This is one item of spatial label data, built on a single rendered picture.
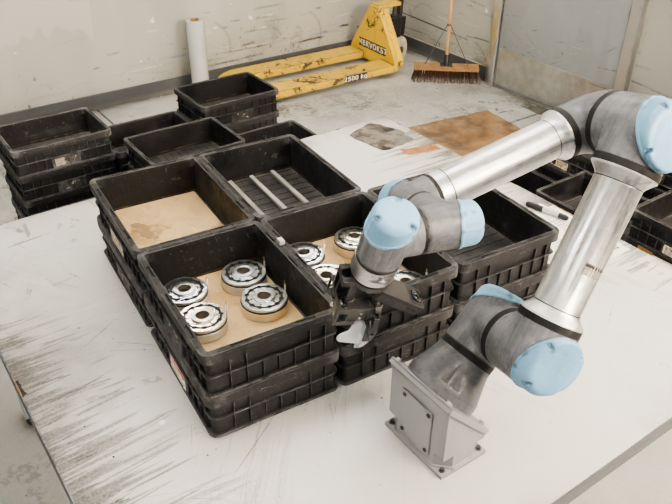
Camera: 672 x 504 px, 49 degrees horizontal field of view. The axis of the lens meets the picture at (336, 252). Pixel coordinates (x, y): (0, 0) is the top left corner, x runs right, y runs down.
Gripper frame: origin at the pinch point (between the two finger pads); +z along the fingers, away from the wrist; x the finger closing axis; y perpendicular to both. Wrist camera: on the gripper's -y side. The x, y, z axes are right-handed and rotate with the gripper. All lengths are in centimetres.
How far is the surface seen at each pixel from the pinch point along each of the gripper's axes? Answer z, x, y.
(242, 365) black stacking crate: 12.7, -0.4, 20.1
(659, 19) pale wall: 97, -227, -238
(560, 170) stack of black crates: 101, -124, -140
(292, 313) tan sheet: 22.5, -16.6, 6.5
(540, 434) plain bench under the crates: 16.7, 18.0, -39.2
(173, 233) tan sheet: 40, -52, 30
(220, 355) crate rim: 7.4, -0.3, 24.7
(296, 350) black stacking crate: 14.4, -3.6, 8.8
